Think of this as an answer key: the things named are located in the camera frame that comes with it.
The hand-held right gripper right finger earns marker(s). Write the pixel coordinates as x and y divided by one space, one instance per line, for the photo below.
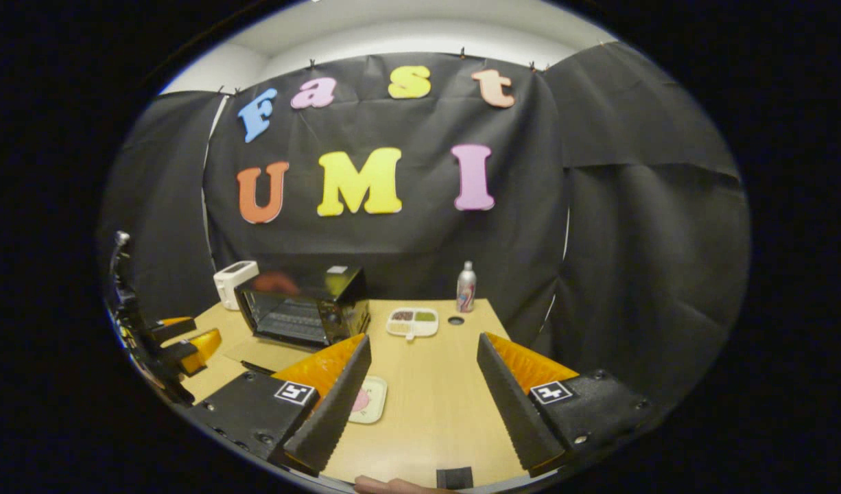
516 412

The pink meat slice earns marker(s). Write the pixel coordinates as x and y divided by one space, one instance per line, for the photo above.
362 401

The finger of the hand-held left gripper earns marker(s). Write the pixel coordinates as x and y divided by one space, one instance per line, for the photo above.
173 331
201 350

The black backdrop cloth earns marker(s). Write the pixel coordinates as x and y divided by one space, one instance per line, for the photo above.
633 240

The white divided snack tray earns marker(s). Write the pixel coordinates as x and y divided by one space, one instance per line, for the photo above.
412 322

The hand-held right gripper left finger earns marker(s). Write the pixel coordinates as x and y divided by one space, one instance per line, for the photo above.
331 418

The white toaster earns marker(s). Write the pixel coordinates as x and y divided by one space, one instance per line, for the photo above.
234 283

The silver printed bottle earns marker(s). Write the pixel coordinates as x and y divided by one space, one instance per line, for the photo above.
466 291

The cream square plate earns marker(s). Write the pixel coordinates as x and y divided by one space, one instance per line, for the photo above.
376 405

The black electric oven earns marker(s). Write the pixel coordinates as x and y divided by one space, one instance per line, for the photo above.
338 302

